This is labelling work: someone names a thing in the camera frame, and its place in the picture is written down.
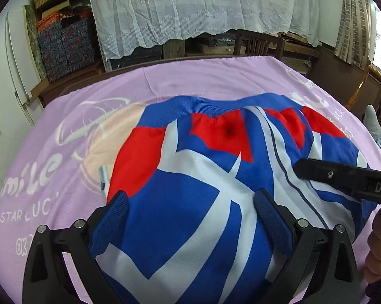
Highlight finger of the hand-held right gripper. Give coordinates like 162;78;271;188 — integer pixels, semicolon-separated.
295;159;366;201

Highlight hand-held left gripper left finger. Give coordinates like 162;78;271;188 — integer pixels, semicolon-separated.
22;190;129;304

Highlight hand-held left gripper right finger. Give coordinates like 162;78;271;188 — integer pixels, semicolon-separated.
254;188;361;304

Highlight blue white hooded zip jacket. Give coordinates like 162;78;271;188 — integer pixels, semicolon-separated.
106;92;379;304

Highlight person's right hand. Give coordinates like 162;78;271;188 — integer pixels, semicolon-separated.
365;208;381;285

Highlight light grey blue cloth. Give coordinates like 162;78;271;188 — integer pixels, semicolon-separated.
363;105;381;159

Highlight brown wooden bench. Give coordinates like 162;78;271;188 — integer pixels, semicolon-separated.
317;47;381;110

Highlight purple printed blanket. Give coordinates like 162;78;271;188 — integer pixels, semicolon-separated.
0;55;381;304

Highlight dark wooden chair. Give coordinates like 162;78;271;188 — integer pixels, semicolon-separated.
235;29;284;59

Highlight beige checked curtain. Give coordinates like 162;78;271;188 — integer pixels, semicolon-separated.
335;0;376;70

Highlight stack of patterned storage boxes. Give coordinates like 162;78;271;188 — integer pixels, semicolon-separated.
37;9;97;83

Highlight white boards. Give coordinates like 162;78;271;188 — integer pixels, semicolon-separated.
5;6;39;106

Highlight white lace cloth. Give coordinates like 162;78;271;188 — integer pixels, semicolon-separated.
88;0;321;60

